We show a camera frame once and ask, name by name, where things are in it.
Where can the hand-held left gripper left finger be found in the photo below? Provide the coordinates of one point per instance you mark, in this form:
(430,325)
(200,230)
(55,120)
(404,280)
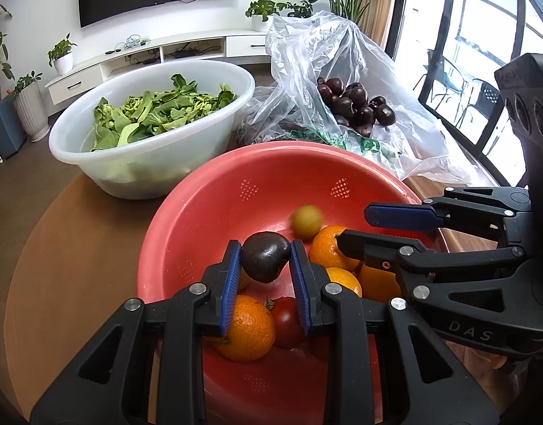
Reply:
(229,292)

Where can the plant in white ribbed pot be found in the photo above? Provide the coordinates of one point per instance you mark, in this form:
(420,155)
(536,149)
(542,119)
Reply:
(32,115)

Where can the green leafy vegetables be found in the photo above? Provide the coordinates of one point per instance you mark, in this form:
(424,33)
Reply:
(165,110)

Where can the tall plant in blue-grey pot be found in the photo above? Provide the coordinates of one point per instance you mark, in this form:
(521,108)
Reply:
(5,128)

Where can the black framed glass door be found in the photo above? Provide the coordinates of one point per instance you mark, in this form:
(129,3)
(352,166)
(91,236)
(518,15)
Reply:
(444,22)

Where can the black balcony chair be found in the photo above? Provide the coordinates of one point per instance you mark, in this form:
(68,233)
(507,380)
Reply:
(444,75)
(484,102)

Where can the orange with stem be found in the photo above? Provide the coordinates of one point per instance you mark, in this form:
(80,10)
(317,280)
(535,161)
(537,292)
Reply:
(251,330)

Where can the clear plastic bag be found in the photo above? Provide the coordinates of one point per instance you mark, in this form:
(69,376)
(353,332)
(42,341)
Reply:
(298,53)

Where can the beige curtain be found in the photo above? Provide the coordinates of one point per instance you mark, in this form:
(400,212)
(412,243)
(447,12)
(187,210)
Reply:
(380,13)

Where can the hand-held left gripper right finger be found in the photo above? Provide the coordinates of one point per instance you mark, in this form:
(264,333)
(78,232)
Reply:
(301,292)

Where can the brown tablecloth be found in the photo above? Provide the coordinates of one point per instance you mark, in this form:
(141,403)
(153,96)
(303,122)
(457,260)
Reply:
(76,265)

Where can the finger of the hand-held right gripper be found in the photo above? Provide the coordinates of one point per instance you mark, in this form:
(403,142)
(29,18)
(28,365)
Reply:
(453,261)
(399,217)

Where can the small plant in white pot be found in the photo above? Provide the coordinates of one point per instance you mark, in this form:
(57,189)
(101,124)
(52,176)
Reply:
(63,64)
(261,22)

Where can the white television cabinet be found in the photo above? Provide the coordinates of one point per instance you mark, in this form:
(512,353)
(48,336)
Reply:
(72,84)

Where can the red plastic basin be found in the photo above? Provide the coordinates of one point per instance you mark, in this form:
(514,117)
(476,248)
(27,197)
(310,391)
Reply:
(236,199)

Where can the white plastic basin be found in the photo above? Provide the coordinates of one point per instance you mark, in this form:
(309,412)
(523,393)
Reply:
(165,159)

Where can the dark purple plum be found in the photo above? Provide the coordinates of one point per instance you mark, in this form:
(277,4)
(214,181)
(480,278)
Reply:
(264,256)

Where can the pile of dark plums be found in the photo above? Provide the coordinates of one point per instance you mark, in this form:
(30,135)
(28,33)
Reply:
(355,106)

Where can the red tomato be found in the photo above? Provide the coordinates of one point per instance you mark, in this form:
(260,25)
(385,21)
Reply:
(285,321)

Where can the tan longan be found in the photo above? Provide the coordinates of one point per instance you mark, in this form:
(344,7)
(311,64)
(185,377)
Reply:
(306,221)

